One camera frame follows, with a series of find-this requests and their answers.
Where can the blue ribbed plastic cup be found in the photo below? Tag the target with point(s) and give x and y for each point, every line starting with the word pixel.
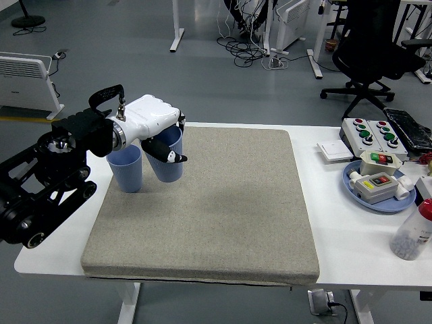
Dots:
pixel 126 175
pixel 167 172

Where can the black round stand base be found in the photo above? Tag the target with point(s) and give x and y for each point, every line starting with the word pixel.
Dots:
pixel 28 21

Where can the white power strip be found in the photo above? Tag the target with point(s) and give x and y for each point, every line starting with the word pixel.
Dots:
pixel 277 63

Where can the black wrapped keyboard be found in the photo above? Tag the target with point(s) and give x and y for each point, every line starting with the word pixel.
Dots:
pixel 410 130

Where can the blue round plate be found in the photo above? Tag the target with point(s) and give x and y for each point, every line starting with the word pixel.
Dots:
pixel 388 206

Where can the white desk frame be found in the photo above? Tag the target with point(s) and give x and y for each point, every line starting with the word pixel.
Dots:
pixel 320 33

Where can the floor power plug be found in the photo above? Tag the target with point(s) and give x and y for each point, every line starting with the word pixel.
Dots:
pixel 60 54

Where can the white table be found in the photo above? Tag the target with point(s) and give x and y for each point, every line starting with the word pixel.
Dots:
pixel 337 236

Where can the small brown cup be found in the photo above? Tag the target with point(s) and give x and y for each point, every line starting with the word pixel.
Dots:
pixel 331 46

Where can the cream switch box coloured buttons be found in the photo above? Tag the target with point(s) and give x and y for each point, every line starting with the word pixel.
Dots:
pixel 369 166

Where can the white wall switch plate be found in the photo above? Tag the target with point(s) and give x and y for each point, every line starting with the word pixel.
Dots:
pixel 334 150

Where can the large white panel heater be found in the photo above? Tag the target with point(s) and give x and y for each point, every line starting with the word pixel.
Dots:
pixel 23 84

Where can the small white pipe fitting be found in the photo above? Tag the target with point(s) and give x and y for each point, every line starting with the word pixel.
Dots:
pixel 355 175

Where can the white panel heater on feet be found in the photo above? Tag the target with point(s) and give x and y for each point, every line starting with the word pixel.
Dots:
pixel 293 23

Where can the clear bottle red cap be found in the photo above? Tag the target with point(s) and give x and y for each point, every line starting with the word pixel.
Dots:
pixel 410 236

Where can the white desk with long foot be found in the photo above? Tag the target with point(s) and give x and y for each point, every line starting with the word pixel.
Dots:
pixel 423 76

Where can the grey switch box yellow label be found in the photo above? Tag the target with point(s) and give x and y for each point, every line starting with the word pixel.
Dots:
pixel 374 190

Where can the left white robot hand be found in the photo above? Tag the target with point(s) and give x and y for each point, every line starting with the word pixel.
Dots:
pixel 148 116

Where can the person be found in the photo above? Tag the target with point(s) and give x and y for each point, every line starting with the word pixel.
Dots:
pixel 241 25

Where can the large white pipe fitting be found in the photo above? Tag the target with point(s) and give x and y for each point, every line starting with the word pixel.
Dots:
pixel 405 187

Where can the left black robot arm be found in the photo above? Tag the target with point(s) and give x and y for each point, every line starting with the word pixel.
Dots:
pixel 33 189

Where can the white push-button control box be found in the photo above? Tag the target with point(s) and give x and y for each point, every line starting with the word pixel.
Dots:
pixel 400 148
pixel 351 135

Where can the black office chair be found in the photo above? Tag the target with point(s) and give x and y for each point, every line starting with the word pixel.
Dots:
pixel 368 50

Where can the grey-brown fabric mat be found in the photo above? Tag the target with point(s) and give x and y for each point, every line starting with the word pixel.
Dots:
pixel 219 209

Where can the silver floor socket box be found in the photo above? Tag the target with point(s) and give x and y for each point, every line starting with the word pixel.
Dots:
pixel 319 302

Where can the white desk leg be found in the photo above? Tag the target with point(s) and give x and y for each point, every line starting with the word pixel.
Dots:
pixel 177 30

